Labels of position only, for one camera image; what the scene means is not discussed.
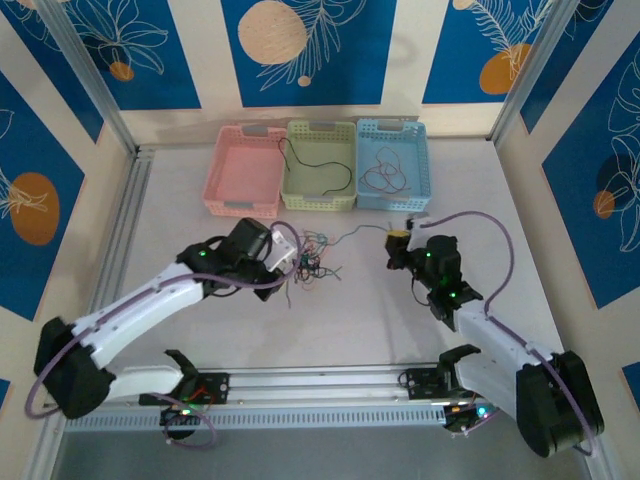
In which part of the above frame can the thin grey-green cable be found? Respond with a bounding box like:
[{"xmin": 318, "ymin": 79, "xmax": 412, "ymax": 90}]
[{"xmin": 319, "ymin": 223, "xmax": 396, "ymax": 249}]

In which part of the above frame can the thin red cable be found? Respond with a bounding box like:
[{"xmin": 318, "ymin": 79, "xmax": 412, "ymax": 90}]
[{"xmin": 359, "ymin": 144, "xmax": 412, "ymax": 195}]

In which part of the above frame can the thin orange cable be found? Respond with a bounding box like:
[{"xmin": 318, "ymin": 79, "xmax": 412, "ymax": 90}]
[{"xmin": 297, "ymin": 229, "xmax": 326, "ymax": 292}]

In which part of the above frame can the pink plastic basket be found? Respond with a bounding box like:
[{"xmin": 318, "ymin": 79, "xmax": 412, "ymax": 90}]
[{"xmin": 201, "ymin": 124, "xmax": 289, "ymax": 220}]

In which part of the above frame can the green plastic basket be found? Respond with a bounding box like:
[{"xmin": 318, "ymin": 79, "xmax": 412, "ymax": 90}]
[{"xmin": 279, "ymin": 119, "xmax": 360, "ymax": 213}]

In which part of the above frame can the long thin black cable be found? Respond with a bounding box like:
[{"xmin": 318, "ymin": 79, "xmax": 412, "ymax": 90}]
[{"xmin": 277, "ymin": 137, "xmax": 355, "ymax": 199}]

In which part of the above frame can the blue plastic basket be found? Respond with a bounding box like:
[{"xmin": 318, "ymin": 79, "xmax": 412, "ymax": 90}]
[{"xmin": 354, "ymin": 118, "xmax": 432, "ymax": 214}]

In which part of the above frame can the circuit board with green light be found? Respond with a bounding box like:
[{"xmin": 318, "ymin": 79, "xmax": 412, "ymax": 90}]
[
  {"xmin": 442, "ymin": 399, "xmax": 500, "ymax": 435},
  {"xmin": 159, "ymin": 398, "xmax": 207, "ymax": 426}
]

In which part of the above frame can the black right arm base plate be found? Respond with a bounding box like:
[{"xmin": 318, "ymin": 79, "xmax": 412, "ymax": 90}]
[{"xmin": 402, "ymin": 367, "xmax": 499, "ymax": 401}]

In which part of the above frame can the aluminium side rail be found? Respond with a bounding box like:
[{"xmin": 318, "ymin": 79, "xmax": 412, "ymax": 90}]
[
  {"xmin": 582, "ymin": 449, "xmax": 609, "ymax": 480},
  {"xmin": 87, "ymin": 147, "xmax": 155, "ymax": 331}
]

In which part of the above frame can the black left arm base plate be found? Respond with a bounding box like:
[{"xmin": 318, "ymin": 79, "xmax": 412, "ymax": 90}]
[{"xmin": 192, "ymin": 372, "xmax": 231, "ymax": 405}]

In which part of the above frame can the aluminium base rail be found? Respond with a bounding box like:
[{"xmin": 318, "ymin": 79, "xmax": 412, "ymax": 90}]
[{"xmin": 104, "ymin": 363, "xmax": 521, "ymax": 407}]

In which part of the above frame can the grey slotted cable duct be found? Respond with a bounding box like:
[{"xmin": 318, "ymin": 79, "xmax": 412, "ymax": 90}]
[{"xmin": 62, "ymin": 405, "xmax": 451, "ymax": 432}]

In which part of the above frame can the aluminium frame post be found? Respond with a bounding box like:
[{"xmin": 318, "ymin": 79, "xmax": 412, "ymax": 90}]
[
  {"xmin": 34, "ymin": 0, "xmax": 146, "ymax": 161},
  {"xmin": 487, "ymin": 0, "xmax": 614, "ymax": 146}
]

